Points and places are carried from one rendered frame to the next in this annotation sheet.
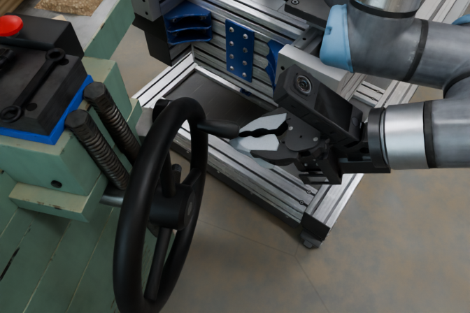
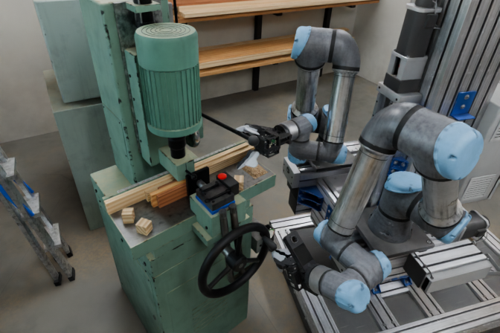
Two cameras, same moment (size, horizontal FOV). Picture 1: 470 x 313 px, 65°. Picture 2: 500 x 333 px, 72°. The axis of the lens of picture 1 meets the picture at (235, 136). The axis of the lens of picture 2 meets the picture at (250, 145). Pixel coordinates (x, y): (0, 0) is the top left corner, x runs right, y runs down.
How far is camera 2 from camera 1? 0.70 m
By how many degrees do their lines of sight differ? 33
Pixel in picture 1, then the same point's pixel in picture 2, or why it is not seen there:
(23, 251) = (184, 246)
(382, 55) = (329, 245)
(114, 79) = (242, 205)
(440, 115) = (328, 274)
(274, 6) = not seen: hidden behind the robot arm
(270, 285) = not seen: outside the picture
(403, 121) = (318, 270)
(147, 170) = (230, 236)
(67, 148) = (215, 218)
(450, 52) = (351, 257)
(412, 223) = not seen: outside the picture
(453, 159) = (324, 292)
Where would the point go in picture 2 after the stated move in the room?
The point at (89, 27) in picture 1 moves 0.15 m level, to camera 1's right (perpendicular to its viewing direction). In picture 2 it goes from (251, 183) to (284, 200)
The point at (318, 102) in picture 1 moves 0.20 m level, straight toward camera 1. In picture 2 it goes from (297, 248) to (237, 280)
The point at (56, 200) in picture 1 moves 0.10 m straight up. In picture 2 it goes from (203, 233) to (202, 211)
